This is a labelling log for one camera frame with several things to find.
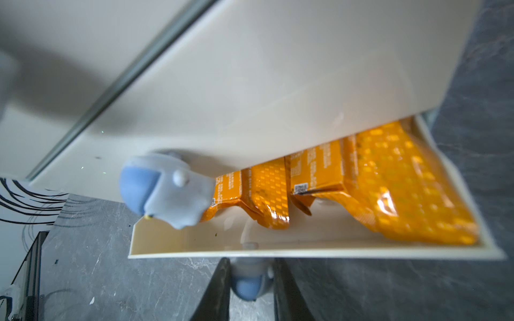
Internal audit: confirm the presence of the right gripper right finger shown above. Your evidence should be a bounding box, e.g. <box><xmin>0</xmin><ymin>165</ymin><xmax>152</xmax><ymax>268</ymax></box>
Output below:
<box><xmin>273</xmin><ymin>258</ymin><xmax>315</xmax><ymax>321</ymax></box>

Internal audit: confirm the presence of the cream drawer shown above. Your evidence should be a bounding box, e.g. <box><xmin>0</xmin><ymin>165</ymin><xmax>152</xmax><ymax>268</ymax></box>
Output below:
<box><xmin>127</xmin><ymin>114</ymin><xmax>507</xmax><ymax>302</ymax></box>
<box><xmin>33</xmin><ymin>1</ymin><xmax>482</xmax><ymax>201</ymax></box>
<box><xmin>1</xmin><ymin>1</ymin><xmax>211</xmax><ymax>181</ymax></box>

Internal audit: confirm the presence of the orange cookie packet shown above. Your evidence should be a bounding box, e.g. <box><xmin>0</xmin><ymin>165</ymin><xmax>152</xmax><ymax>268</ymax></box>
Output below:
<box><xmin>201</xmin><ymin>157</ymin><xmax>290</xmax><ymax>230</ymax></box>
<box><xmin>287</xmin><ymin>118</ymin><xmax>479</xmax><ymax>246</ymax></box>

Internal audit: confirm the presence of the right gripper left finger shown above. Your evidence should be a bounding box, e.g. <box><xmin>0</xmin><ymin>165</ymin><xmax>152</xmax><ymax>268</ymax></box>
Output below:
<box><xmin>190</xmin><ymin>258</ymin><xmax>231</xmax><ymax>321</ymax></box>

